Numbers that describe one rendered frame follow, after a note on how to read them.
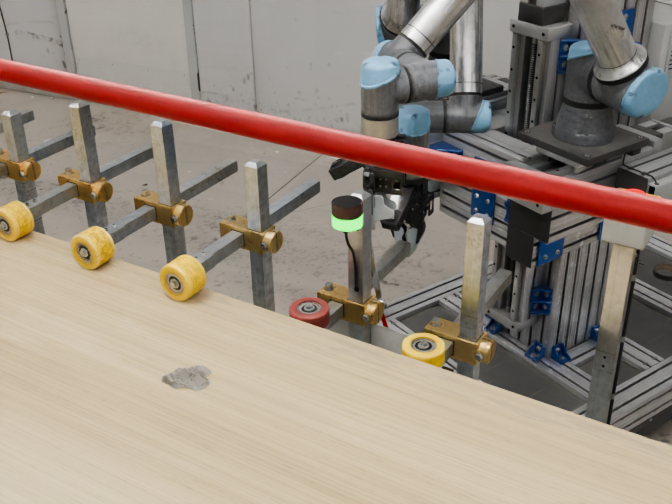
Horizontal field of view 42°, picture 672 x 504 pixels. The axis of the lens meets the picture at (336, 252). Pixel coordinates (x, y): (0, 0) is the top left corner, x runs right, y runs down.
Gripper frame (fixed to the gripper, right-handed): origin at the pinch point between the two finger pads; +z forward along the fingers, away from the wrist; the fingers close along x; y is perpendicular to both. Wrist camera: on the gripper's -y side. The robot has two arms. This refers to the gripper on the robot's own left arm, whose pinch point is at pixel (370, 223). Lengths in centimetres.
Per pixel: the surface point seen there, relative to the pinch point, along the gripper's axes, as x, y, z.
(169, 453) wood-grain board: -66, -21, 9
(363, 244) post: -13.1, 0.8, -2.0
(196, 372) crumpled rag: -46, -24, 8
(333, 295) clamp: -11.1, -6.0, 11.8
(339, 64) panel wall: 279, -62, 54
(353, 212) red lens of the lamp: -18.0, -0.2, -11.5
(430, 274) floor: 147, 1, 99
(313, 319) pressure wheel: -25.4, -7.0, 8.4
